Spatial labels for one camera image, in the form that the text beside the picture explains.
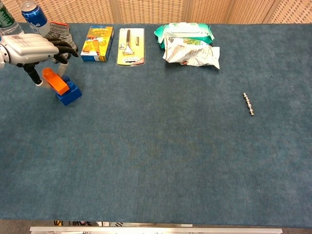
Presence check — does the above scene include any woven wicker folding screen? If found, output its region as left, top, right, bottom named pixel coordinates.
left=0, top=0, right=312, bottom=24

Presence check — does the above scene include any grey knit work glove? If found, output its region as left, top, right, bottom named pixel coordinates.
left=45, top=21, right=78, bottom=53

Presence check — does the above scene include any clear plastic water bottle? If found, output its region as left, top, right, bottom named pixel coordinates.
left=0, top=0, right=25, bottom=37

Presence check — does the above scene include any small metal beaded rod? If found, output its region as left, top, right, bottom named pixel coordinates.
left=242, top=92, right=255, bottom=117

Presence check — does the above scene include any blue toy block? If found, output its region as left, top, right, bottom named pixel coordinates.
left=55, top=75, right=82, bottom=106

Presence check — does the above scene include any blue felt table cloth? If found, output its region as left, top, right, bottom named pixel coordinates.
left=0, top=22, right=312, bottom=229

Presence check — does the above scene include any razor in yellow blister pack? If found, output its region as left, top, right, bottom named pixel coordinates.
left=117, top=27, right=146, bottom=66

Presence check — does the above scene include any blue drink can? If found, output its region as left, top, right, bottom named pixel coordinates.
left=20, top=0, right=51, bottom=38

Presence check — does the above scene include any yellow snack box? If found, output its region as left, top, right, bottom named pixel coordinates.
left=80, top=25, right=115, bottom=62

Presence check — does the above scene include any white crumpled snack bag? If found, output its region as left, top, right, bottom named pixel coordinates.
left=162, top=36, right=220, bottom=70

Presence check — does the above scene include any orange toy block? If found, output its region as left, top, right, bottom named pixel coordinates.
left=42, top=67, right=70, bottom=96

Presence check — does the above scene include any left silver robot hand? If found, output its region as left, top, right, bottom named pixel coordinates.
left=0, top=33, right=79, bottom=87

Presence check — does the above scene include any aluminium profile rail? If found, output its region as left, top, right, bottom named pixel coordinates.
left=29, top=226, right=283, bottom=234

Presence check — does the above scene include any green wet wipes pack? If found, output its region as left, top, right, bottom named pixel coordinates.
left=154, top=22, right=215, bottom=51

